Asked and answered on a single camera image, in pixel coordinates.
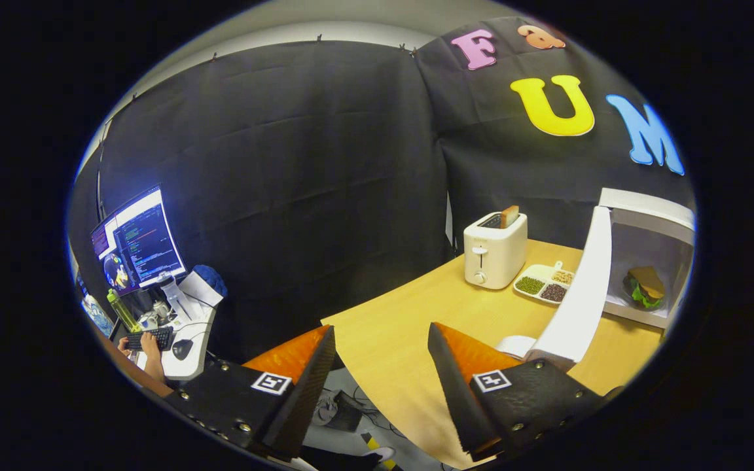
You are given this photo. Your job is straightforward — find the black keyboard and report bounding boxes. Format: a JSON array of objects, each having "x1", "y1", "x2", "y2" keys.
[{"x1": 124, "y1": 326, "x2": 175, "y2": 351}]

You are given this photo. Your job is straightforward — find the black floor power box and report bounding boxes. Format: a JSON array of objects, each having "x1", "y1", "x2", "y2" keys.
[{"x1": 325, "y1": 391, "x2": 365, "y2": 432}]

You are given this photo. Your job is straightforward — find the white microwave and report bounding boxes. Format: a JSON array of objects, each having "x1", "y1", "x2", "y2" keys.
[{"x1": 496, "y1": 188, "x2": 697, "y2": 372}]

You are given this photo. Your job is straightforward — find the blue cloth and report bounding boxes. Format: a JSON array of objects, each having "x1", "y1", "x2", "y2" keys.
[{"x1": 192, "y1": 264, "x2": 228, "y2": 298}]

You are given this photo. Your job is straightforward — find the white box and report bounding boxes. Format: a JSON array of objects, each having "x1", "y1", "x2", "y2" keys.
[{"x1": 177, "y1": 271, "x2": 224, "y2": 308}]

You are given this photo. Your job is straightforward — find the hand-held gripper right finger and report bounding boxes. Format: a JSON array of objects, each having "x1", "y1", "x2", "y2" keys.
[{"x1": 427, "y1": 322, "x2": 613, "y2": 462}]

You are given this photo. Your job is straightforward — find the green drink bottle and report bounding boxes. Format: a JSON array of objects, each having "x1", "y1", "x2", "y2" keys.
[{"x1": 107, "y1": 288, "x2": 142, "y2": 333}]

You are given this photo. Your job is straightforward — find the computer monitor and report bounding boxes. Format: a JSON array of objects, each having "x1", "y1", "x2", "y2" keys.
[{"x1": 90, "y1": 185, "x2": 187, "y2": 296}]

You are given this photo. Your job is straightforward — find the white office desk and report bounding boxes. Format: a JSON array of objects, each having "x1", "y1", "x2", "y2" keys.
[{"x1": 122, "y1": 304, "x2": 221, "y2": 381}]

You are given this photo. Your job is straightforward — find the white toaster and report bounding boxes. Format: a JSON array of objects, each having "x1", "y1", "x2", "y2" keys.
[{"x1": 463, "y1": 211, "x2": 528, "y2": 290}]

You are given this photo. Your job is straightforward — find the white divided bean dish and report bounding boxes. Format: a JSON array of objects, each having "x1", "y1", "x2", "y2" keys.
[{"x1": 513, "y1": 261, "x2": 575, "y2": 305}]

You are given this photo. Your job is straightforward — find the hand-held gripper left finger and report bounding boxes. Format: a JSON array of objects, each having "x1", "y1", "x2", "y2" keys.
[{"x1": 164, "y1": 325, "x2": 337, "y2": 461}]

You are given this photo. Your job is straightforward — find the toy sandwich with green lettuce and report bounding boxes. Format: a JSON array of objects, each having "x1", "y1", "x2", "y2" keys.
[{"x1": 623, "y1": 266, "x2": 666, "y2": 311}]

